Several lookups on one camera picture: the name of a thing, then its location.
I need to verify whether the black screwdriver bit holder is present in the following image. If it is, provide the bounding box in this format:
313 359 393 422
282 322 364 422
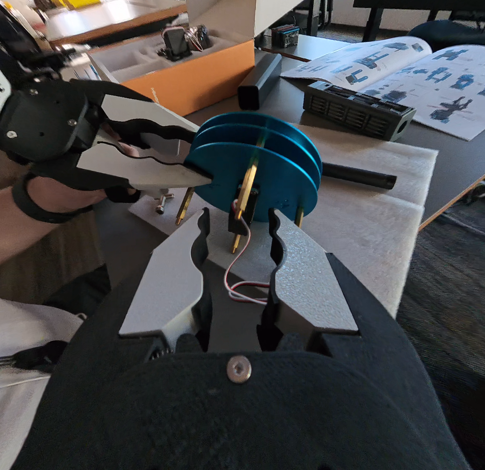
302 80 417 142

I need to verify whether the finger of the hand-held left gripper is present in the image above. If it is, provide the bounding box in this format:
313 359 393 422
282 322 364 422
99 94 201 156
76 140 213 191

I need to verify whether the person's white shirt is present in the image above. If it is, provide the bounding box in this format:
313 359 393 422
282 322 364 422
0 299 89 470

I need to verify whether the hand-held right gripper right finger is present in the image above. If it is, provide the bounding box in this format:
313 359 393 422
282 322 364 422
259 208 360 351

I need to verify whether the small silver cross wrench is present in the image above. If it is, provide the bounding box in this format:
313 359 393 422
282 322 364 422
155 187 176 217

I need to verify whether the white foam sheet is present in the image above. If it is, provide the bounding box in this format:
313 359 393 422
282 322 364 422
129 123 440 319

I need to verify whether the long wooden worktable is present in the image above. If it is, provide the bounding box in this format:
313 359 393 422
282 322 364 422
43 0 189 48

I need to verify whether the blue round robot arm base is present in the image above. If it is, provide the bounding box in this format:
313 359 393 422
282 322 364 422
175 111 323 255

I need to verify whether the black rectangular case sleeve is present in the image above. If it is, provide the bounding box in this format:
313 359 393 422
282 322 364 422
237 53 283 111

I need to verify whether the instruction manual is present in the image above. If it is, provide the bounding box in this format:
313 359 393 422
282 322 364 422
280 36 485 141

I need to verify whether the black servo motor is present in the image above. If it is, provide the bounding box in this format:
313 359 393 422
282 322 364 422
157 27 192 62
186 24 213 53

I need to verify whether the person's left hand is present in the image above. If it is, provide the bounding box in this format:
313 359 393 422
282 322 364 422
0 175 108 266

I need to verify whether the black precision screwdriver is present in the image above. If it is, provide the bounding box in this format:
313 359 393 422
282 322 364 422
322 162 398 191

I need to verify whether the small black blue box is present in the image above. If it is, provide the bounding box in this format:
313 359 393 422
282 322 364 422
271 24 302 48

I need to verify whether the orange cardboard box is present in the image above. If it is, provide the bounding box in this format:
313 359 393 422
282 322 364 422
87 0 323 118

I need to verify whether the red white servo cable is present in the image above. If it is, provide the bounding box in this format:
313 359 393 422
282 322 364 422
224 199 274 304

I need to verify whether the black strap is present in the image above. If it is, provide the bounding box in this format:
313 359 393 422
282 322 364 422
0 340 69 374

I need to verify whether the dark blue office chair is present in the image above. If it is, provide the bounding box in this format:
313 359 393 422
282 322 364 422
407 20 485 53

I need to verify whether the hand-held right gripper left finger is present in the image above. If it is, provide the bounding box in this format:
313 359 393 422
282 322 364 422
118 208 213 351

